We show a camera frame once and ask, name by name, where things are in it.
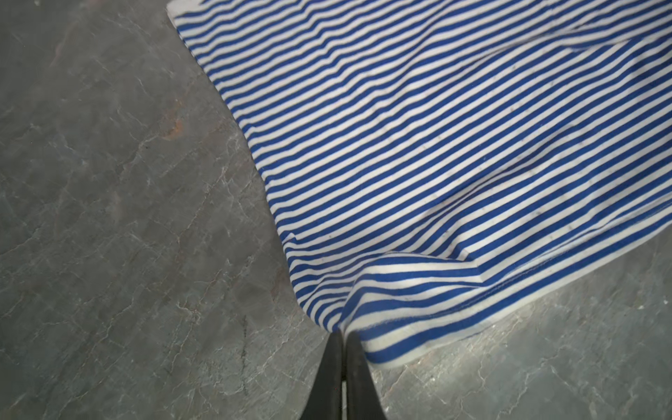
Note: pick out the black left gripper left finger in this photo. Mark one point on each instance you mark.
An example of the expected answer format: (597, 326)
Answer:
(325, 399)

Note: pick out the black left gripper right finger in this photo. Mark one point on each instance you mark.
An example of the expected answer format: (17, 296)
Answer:
(363, 401)

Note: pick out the blue white striped tank top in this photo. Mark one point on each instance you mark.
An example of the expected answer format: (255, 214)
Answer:
(432, 166)

